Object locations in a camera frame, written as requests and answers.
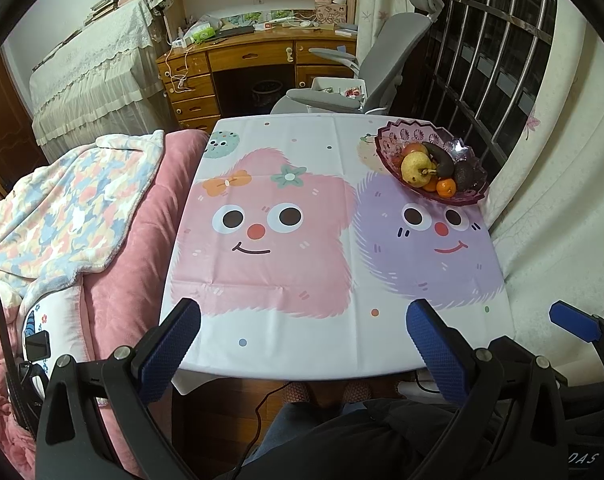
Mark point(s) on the pastel floral blanket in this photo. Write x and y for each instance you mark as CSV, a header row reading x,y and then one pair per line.
x,y
72,210

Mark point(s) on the dark avocado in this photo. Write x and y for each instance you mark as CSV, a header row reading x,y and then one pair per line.
x,y
464,175

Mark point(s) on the grey office chair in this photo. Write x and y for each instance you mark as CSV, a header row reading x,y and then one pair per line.
x,y
382,60

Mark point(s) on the yellow pear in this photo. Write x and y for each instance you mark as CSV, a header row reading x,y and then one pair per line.
x,y
414,167

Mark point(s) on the pink slipper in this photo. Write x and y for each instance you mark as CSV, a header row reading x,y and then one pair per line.
x,y
357,391
298,393

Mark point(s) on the red apple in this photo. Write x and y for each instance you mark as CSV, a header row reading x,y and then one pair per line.
x,y
414,149

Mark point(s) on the white printed pillow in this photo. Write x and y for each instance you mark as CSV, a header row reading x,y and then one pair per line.
x,y
62,320

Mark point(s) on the beige patterned box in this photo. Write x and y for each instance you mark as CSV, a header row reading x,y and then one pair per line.
x,y
331,11

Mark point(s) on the person's dark clothing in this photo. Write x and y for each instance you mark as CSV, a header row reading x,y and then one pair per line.
x,y
382,440

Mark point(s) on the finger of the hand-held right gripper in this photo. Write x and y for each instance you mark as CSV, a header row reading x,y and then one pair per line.
x,y
574,321

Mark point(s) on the dark overripe banana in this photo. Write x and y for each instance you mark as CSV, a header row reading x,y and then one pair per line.
x,y
439,157

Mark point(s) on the metal window grille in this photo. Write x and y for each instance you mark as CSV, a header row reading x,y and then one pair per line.
x,y
487,60

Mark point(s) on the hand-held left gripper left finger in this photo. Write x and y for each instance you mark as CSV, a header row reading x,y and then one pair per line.
x,y
169,350

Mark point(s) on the orange tangerine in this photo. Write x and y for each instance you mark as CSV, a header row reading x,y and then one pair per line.
x,y
446,188
429,186

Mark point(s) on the brown wooden door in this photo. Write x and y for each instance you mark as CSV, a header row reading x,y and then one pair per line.
x,y
2,125

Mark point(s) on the dark flat device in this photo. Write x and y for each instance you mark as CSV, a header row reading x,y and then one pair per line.
x,y
234,32

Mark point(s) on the wooden desk with drawers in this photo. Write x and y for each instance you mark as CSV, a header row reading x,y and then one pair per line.
x,y
252,52

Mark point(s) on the black phone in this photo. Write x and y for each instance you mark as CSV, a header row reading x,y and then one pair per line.
x,y
37,345

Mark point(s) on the person's blue jeans leg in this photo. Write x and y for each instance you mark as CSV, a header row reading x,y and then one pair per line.
x,y
292,425

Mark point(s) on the stack of books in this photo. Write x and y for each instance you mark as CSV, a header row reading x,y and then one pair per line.
x,y
112,5

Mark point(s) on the white floral curtain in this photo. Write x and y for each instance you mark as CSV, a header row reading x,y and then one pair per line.
x,y
557,185
377,5

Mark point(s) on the cartoon printed tablecloth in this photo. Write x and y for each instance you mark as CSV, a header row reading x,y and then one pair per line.
x,y
307,260

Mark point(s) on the purple glass bowl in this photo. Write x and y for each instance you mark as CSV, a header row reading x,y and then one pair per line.
x,y
397,135

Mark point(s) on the green tissue pack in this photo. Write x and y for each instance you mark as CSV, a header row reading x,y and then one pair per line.
x,y
203,34

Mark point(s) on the dark bin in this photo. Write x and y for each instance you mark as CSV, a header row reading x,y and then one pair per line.
x,y
267,95

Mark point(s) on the white tray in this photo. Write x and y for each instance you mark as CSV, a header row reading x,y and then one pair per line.
x,y
332,85

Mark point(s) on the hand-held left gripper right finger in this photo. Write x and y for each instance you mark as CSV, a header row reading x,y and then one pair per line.
x,y
439,355

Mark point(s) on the white lace cover cloth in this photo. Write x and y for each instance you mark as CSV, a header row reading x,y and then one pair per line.
x,y
92,85

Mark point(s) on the pink quilt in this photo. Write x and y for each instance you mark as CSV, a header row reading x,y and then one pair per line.
x,y
132,260

